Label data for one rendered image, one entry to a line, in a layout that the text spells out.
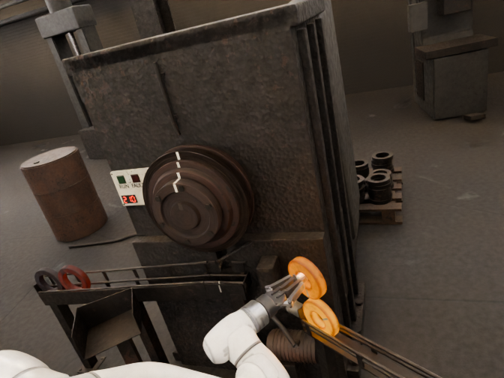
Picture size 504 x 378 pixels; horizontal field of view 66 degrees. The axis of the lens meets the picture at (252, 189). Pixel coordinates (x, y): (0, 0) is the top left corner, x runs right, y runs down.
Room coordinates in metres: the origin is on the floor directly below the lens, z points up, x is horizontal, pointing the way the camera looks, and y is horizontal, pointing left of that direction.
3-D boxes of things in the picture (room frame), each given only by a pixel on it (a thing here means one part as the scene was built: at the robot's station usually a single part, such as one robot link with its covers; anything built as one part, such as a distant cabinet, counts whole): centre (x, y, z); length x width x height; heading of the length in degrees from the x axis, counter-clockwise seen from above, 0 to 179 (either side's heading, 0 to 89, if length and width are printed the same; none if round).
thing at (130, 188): (1.70, 0.50, 1.15); 0.26 x 0.02 x 0.18; 67
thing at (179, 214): (1.37, 0.27, 1.11); 0.28 x 0.06 x 0.28; 67
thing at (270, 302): (0.99, 0.02, 0.92); 0.09 x 0.08 x 0.07; 122
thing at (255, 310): (0.95, 0.09, 0.91); 0.09 x 0.06 x 0.09; 32
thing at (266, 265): (1.38, 0.01, 0.68); 0.11 x 0.08 x 0.24; 157
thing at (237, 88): (1.86, 0.06, 0.88); 1.08 x 0.73 x 1.76; 67
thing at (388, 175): (3.19, -0.72, 0.22); 1.20 x 0.81 x 0.44; 65
